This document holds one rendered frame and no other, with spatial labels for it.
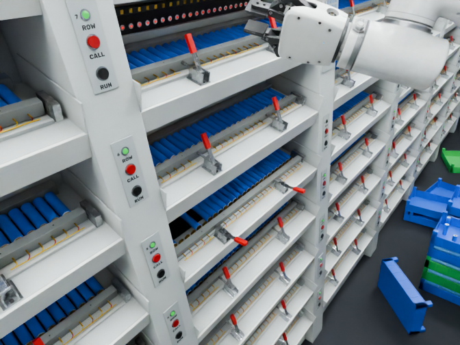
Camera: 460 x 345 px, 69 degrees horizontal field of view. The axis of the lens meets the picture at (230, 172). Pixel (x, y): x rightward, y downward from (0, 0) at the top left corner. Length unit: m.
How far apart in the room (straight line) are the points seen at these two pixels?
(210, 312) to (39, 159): 0.63
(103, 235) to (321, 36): 0.50
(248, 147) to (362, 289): 1.40
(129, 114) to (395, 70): 0.44
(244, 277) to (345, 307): 1.02
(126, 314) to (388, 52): 0.68
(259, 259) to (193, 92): 0.62
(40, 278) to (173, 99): 0.36
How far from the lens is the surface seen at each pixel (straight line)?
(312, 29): 0.61
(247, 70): 0.75
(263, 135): 0.89
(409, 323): 1.91
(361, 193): 1.76
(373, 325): 1.94
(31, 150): 0.52
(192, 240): 0.83
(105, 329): 0.76
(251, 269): 1.06
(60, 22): 0.51
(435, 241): 1.93
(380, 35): 0.62
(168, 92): 0.63
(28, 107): 0.57
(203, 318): 0.97
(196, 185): 0.71
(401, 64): 0.62
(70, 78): 0.51
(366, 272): 2.16
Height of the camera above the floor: 1.54
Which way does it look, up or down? 30 degrees down
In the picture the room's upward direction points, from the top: 7 degrees counter-clockwise
